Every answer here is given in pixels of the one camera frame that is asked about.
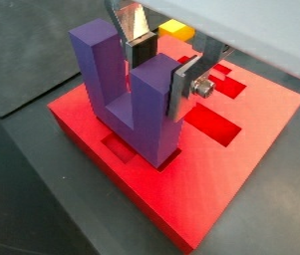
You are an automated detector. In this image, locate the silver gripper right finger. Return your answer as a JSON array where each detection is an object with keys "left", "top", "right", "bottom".
[{"left": 166, "top": 31, "right": 233, "bottom": 122}]

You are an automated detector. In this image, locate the yellow long block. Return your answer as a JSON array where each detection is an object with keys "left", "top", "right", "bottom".
[{"left": 158, "top": 19, "right": 194, "bottom": 41}]

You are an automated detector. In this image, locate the purple U-shaped block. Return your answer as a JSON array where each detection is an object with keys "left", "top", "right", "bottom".
[{"left": 70, "top": 19, "right": 182, "bottom": 166}]

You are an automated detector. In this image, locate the red board with slots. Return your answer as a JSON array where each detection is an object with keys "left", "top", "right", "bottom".
[{"left": 49, "top": 36, "right": 300, "bottom": 252}]

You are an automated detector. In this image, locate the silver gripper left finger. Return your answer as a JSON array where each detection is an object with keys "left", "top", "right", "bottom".
[{"left": 105, "top": 0, "right": 157, "bottom": 69}]

